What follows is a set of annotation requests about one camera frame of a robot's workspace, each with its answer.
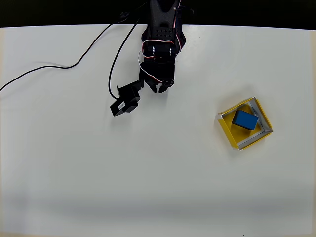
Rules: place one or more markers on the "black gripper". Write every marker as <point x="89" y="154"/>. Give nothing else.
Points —
<point x="158" y="78"/>

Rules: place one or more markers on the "blue cube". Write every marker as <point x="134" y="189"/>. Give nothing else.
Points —
<point x="244" y="119"/>

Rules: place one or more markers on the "yellow cardboard box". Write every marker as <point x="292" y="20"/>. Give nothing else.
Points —
<point x="230" y="134"/>

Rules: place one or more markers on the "black webcam on bracket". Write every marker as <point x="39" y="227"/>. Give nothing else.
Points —
<point x="124" y="103"/>

